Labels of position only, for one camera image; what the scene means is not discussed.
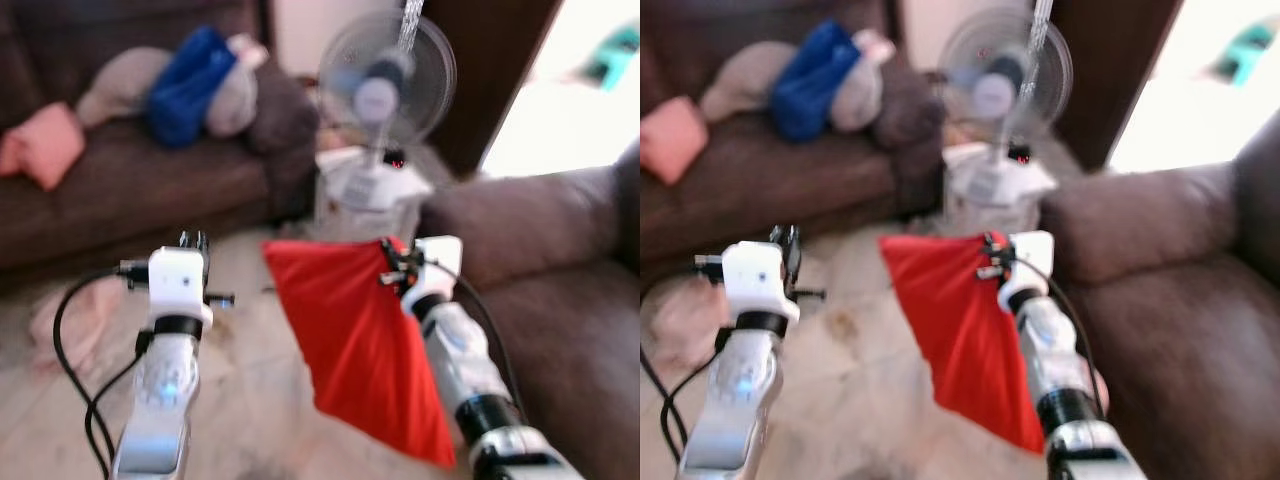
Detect pink pillow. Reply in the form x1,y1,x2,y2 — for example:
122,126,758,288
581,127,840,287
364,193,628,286
640,95,709,186
0,100,86,191

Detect teal plastic object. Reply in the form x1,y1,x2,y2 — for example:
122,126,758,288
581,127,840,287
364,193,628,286
580,25,641,91
1215,15,1280,86

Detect red pillow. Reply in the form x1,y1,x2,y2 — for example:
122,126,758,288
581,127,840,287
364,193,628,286
878,232,1049,456
262,237,459,469

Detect white side table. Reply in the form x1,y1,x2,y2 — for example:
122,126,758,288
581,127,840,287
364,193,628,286
315,150,421,241
940,145,1051,236

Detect blue pillow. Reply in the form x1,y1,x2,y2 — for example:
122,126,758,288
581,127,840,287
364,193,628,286
770,20,863,143
145,25,239,149

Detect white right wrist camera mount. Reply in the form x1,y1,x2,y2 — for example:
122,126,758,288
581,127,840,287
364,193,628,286
997,231,1056,311
402,236,464,319

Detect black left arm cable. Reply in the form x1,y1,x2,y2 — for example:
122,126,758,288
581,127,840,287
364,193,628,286
640,255,731,471
52,258,151,480

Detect pale pink cloth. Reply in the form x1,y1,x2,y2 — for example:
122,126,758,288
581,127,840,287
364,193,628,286
655,275,736,371
28,275,126,376

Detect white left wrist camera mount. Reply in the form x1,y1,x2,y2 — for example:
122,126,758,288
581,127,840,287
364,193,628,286
720,241,801,323
147,247,214,329

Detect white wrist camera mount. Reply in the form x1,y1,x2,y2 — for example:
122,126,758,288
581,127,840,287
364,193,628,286
997,231,1056,311
147,247,214,329
720,241,801,323
402,236,464,319

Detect white table fan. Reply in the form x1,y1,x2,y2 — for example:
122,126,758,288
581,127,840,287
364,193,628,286
317,10,458,211
940,5,1074,206

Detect dark brown two-seat sofa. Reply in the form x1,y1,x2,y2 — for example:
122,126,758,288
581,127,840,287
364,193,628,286
420,140,641,480
1040,105,1280,480

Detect beige pillow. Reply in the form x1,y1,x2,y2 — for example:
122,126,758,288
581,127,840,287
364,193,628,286
832,28,896,133
75,45,173,129
698,40,796,123
205,35,269,139

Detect dark brown long sofa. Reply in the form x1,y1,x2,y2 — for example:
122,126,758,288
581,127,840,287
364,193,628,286
0,0,321,271
640,0,946,266

